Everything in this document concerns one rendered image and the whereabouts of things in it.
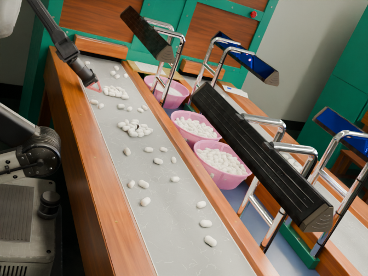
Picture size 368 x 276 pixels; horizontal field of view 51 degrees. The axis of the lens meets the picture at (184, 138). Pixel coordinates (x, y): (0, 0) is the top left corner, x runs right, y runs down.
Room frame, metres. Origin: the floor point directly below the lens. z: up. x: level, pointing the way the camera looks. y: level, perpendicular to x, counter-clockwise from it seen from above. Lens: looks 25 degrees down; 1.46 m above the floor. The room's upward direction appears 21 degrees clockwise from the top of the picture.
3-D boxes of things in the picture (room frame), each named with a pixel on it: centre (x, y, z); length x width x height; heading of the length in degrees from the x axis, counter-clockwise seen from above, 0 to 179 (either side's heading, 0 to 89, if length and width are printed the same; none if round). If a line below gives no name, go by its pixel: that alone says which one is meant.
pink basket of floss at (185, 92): (2.09, 0.19, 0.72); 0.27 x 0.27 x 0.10
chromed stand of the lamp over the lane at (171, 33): (1.83, 0.27, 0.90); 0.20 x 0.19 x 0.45; 32
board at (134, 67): (2.27, 0.31, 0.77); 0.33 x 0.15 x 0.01; 122
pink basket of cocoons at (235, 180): (1.47, -0.18, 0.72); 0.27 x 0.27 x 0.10
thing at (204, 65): (2.04, -0.07, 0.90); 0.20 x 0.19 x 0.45; 32
